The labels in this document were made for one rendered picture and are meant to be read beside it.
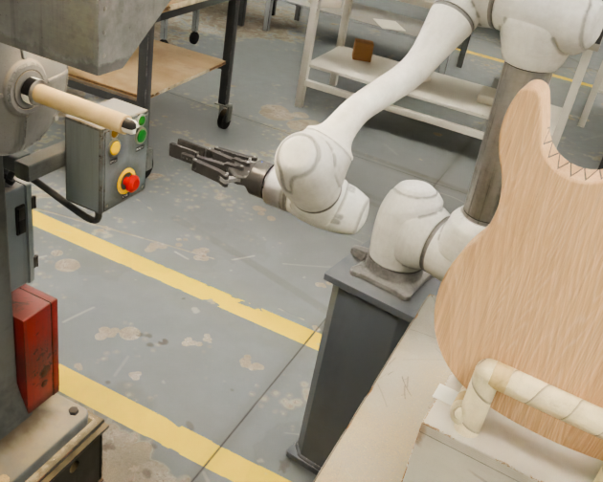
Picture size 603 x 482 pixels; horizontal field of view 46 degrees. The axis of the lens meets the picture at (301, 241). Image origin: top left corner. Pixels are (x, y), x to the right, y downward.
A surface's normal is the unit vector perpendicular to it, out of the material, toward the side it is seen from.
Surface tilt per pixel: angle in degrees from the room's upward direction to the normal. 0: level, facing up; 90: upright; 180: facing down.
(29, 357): 90
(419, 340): 0
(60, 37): 90
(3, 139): 97
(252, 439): 0
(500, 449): 0
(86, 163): 90
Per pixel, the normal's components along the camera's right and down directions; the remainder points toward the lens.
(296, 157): -0.29, -0.16
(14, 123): 0.84, 0.47
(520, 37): -0.70, 0.43
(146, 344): 0.16, -0.85
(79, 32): -0.43, 0.41
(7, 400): 0.90, 0.22
